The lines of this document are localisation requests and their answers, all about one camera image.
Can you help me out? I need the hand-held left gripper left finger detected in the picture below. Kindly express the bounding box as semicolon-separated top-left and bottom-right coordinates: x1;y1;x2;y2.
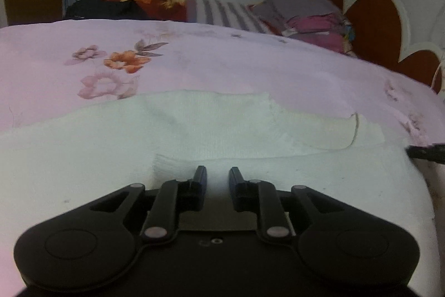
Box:
88;165;208;244

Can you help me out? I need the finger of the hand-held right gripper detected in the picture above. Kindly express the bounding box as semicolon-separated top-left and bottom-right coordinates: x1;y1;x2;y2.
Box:
406;143;445;165

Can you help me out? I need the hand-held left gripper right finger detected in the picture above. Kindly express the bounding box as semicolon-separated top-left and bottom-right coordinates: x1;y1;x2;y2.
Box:
228;166;339;239

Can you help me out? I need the white sock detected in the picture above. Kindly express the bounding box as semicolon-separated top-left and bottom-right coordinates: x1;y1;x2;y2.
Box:
0;91;437;284

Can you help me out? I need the stack of folded clothes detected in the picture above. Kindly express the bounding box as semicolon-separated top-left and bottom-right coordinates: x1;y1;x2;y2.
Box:
248;0;357;57

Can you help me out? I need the pink floral bedsheet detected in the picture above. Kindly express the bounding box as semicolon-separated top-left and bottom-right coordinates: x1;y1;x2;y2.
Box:
0;19;445;294

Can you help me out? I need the red heart headboard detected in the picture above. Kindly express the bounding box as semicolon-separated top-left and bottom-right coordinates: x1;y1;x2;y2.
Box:
325;0;445;95

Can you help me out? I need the striped pillow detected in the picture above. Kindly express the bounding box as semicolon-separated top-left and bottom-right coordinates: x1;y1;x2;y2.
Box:
186;0;275;35

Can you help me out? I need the black cloth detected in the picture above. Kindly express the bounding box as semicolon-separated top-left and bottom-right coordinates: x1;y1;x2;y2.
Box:
65;0;148;21

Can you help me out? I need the white cable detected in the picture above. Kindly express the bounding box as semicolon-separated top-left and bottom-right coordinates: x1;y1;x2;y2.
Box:
431;53;445;92

